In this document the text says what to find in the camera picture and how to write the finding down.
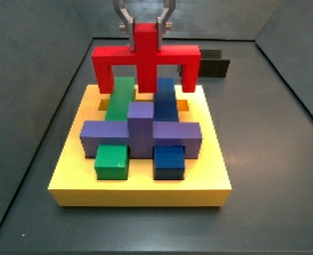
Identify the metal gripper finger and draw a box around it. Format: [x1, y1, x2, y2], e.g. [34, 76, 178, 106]
[156, 0, 175, 48]
[113, 0, 135, 50]

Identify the red E-shaped block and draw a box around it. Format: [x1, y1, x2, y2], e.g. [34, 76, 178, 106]
[92, 23, 200, 94]

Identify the yellow wooden board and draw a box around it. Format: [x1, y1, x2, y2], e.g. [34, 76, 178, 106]
[48, 85, 231, 207]

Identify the purple cross-shaped block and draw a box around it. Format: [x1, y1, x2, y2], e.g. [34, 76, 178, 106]
[80, 102, 202, 159]

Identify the blue rectangular block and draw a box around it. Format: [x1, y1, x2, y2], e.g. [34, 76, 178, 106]
[153, 78, 184, 180]

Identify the green rectangular block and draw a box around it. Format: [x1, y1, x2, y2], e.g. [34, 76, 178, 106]
[95, 77, 135, 180]

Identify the black angle bracket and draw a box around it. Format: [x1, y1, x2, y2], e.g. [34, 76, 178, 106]
[173, 47, 230, 79]

